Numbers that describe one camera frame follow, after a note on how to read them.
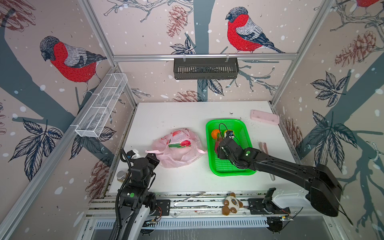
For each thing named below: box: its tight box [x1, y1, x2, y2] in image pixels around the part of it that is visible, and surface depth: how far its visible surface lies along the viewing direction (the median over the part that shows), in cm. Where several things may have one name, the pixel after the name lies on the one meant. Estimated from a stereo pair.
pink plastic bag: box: [145, 128, 208, 169], surface depth 88 cm
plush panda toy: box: [222, 192, 244, 216], surface depth 74 cm
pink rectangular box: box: [250, 109, 280, 125], surface depth 112 cm
